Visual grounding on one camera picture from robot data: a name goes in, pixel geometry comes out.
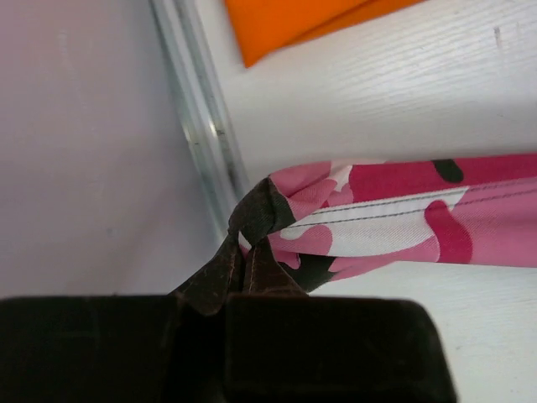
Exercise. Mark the folded orange trousers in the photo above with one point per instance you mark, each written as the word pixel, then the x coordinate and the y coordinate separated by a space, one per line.
pixel 264 26

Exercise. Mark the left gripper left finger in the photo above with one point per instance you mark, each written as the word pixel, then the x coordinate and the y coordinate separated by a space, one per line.
pixel 207 289

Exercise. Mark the aluminium frame rail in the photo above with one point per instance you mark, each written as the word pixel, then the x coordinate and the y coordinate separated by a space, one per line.
pixel 200 106

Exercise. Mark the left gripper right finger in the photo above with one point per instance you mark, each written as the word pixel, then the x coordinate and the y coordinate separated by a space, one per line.
pixel 264 276

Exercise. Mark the pink camouflage trousers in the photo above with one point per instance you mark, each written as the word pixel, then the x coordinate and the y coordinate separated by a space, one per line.
pixel 338 219

